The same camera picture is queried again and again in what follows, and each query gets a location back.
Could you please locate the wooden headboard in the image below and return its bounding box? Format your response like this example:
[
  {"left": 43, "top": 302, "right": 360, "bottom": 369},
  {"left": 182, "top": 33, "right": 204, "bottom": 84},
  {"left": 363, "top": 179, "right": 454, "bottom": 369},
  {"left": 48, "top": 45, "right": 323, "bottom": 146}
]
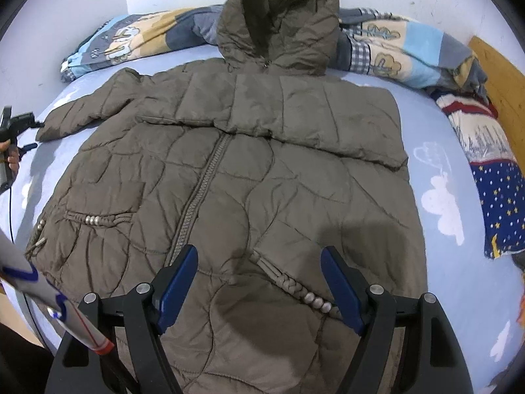
[{"left": 468, "top": 36, "right": 525, "bottom": 165}]

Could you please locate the sheep print patchwork quilt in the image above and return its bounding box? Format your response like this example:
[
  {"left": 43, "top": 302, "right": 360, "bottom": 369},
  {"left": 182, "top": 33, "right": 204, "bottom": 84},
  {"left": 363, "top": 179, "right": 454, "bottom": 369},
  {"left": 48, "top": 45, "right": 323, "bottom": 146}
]
[{"left": 61, "top": 5, "right": 491, "bottom": 105}]

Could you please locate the person's left hand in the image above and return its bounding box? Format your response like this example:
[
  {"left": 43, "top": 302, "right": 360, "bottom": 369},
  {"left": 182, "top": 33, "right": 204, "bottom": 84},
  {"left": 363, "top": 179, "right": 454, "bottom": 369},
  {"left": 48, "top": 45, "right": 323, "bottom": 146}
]
[{"left": 0, "top": 140, "right": 22, "bottom": 182}]

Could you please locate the person's dark clothing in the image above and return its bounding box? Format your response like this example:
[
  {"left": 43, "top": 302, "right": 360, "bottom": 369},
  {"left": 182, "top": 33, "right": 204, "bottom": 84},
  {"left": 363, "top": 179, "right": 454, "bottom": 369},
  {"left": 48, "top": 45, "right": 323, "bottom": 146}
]
[{"left": 0, "top": 324, "right": 56, "bottom": 394}]

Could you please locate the white striped cloth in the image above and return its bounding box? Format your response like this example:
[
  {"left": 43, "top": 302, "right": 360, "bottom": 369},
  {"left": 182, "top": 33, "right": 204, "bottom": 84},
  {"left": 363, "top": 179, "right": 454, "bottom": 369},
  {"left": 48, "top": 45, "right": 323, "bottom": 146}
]
[{"left": 0, "top": 228, "right": 115, "bottom": 356}]

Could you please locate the star print blue red cloth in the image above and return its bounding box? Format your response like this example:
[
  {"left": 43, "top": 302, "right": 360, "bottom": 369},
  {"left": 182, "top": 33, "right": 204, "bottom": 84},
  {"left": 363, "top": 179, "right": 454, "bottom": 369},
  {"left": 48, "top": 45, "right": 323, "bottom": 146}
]
[{"left": 429, "top": 88, "right": 525, "bottom": 260}]

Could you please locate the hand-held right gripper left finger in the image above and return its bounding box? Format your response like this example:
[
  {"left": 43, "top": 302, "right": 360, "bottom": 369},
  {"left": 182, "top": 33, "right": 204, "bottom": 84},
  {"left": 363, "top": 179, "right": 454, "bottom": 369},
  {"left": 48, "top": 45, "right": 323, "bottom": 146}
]
[{"left": 44, "top": 245, "right": 200, "bottom": 394}]

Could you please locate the olive hooded puffer jacket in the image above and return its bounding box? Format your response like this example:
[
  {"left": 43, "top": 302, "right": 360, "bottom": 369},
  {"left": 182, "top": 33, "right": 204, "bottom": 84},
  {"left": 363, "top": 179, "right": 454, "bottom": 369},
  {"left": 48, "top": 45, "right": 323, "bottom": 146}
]
[{"left": 25, "top": 0, "right": 429, "bottom": 394}]

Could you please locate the light blue cloud bed sheet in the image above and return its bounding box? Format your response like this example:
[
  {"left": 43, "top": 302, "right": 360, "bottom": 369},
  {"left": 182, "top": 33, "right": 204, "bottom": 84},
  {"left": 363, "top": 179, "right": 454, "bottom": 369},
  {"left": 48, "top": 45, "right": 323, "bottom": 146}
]
[{"left": 8, "top": 45, "right": 525, "bottom": 394}]

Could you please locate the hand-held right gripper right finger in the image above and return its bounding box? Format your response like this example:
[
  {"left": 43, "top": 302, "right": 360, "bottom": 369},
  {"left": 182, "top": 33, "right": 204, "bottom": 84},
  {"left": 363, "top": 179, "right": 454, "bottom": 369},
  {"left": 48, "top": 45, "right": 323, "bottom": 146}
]
[{"left": 320, "top": 246, "right": 480, "bottom": 394}]

